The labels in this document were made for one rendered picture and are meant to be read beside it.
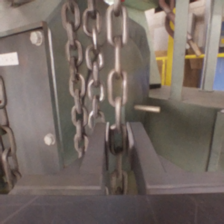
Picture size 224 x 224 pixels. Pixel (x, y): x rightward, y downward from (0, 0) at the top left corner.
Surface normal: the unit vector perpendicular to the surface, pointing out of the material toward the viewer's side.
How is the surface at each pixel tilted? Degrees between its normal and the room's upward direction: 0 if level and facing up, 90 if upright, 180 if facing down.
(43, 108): 90
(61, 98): 90
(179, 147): 90
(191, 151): 90
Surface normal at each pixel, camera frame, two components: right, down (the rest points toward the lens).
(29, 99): -0.48, 0.24
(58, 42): 0.87, 0.11
